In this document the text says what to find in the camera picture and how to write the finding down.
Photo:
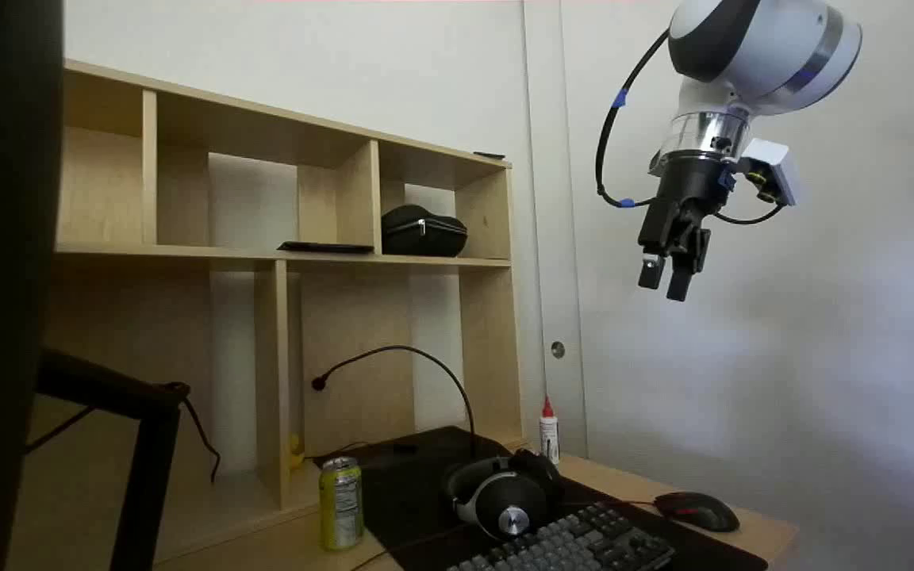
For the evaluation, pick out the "flat black device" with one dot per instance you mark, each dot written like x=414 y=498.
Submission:
x=325 y=247

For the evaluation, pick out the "black zippered case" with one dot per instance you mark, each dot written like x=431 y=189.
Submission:
x=424 y=231

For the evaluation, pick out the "small dark remote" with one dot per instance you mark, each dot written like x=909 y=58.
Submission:
x=489 y=155

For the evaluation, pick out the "black desk mat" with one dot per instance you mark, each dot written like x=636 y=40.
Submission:
x=409 y=492

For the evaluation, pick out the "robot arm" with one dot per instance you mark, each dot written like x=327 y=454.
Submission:
x=766 y=47

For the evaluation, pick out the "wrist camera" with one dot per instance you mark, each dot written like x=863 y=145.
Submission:
x=774 y=170

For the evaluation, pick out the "white bottle with red cap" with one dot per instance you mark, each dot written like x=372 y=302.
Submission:
x=549 y=438

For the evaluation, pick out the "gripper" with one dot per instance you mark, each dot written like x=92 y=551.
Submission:
x=687 y=190

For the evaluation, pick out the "black and silver headphones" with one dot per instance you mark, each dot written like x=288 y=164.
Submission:
x=505 y=496

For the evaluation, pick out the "black computer mouse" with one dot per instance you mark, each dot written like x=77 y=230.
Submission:
x=697 y=511

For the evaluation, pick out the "black stand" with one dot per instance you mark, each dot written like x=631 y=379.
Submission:
x=140 y=444

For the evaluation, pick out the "green drink can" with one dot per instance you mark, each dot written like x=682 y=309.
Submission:
x=341 y=503

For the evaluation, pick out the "grey keyboard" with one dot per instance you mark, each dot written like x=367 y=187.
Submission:
x=576 y=543

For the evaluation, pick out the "small yellow object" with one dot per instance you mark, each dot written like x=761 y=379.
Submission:
x=296 y=454

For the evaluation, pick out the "wooden shelf unit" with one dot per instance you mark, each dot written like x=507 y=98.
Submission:
x=330 y=333

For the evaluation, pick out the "black gooseneck microphone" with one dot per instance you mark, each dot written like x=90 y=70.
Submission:
x=425 y=355

